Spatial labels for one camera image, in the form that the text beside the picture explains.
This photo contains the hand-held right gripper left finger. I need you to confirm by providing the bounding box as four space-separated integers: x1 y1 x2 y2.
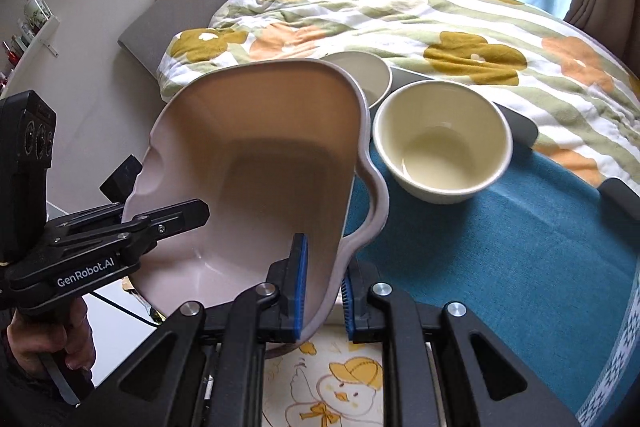
82 233 308 427

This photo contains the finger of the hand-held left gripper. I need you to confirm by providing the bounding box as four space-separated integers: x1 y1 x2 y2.
45 199 211 260
99 154 144 204

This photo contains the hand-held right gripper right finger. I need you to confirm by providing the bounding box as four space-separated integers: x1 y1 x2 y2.
342 259 583 427

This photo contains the white duck plate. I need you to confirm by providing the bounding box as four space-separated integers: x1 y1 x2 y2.
262 338 386 427

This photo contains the pink scalloped bowl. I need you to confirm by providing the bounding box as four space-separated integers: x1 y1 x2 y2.
121 59 390 348

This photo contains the cream round bowl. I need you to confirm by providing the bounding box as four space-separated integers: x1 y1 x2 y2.
372 80 514 205

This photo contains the person's left hand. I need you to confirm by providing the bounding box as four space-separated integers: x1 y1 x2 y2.
6 292 97 375

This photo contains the blue table mat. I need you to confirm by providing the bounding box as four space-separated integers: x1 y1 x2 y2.
345 142 640 427

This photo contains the floral mug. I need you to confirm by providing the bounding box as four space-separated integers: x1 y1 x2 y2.
24 0 52 32

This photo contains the grey padded headboard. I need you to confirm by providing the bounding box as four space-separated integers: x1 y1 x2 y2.
117 0 301 102

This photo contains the white round bowl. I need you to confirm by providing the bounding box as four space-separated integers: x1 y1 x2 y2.
320 51 393 110

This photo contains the floral striped blanket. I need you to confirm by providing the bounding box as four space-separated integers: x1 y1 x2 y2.
157 0 640 208

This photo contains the black cable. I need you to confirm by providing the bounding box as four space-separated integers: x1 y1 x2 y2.
87 289 161 328

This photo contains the white wall shelf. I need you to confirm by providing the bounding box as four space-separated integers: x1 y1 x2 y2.
0 14 62 82

